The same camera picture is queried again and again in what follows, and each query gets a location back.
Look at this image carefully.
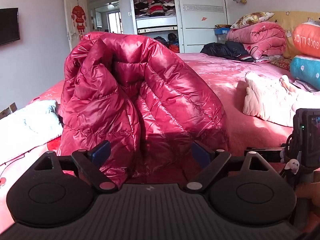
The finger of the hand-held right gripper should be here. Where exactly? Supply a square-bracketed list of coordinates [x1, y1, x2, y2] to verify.
[244, 147, 284, 164]

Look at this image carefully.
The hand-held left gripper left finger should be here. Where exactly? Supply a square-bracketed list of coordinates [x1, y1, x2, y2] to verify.
[34, 141, 118, 193]

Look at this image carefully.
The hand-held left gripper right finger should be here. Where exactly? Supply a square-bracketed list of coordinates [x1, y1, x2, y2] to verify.
[184, 141, 275, 193]

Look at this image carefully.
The red puffer jacket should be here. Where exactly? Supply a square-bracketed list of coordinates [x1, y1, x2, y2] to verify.
[56, 32, 228, 188]

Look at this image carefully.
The pile of dark clothes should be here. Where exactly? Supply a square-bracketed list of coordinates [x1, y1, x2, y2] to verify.
[154, 32, 180, 53]

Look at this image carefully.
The stack of folded clothes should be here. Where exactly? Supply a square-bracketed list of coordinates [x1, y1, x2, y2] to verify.
[133, 0, 176, 17]

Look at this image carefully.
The small white charm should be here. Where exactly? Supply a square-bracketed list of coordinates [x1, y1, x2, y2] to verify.
[285, 160, 300, 175]

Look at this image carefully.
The cream quilted garment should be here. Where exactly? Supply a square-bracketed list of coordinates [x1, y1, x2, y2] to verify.
[242, 71, 320, 128]

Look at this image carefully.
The teal bolster pillow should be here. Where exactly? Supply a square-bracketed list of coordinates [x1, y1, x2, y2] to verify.
[290, 55, 320, 90]

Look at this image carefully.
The pink heart blanket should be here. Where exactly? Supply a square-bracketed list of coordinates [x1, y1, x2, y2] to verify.
[0, 52, 320, 230]

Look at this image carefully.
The pale blue puffer jacket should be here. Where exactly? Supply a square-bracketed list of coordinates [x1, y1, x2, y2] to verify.
[0, 100, 64, 166]

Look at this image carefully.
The red floral cloth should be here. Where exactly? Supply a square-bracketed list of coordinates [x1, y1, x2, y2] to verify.
[270, 57, 292, 71]

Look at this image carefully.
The orange bolster pillow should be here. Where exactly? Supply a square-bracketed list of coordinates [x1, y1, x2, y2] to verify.
[292, 21, 320, 58]

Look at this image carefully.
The black jacket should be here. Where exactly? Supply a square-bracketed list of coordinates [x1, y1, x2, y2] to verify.
[200, 41, 257, 62]

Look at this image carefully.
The folded pink quilt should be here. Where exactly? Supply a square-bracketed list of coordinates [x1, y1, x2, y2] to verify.
[226, 21, 288, 60]

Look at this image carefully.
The floral pillow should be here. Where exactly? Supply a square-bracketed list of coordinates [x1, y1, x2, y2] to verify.
[229, 12, 275, 30]

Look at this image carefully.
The white wardrobe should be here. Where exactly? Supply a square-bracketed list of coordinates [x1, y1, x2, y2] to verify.
[127, 0, 229, 53]

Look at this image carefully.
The red hanging knot ornament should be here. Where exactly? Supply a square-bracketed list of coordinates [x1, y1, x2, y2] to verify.
[71, 0, 87, 40]

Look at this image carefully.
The white room door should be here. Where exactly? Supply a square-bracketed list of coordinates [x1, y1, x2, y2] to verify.
[64, 0, 88, 47]

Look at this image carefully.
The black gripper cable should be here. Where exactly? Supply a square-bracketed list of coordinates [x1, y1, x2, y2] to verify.
[279, 132, 296, 178]

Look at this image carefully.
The black wall television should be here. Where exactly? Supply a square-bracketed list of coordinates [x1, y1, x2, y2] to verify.
[0, 7, 20, 47]

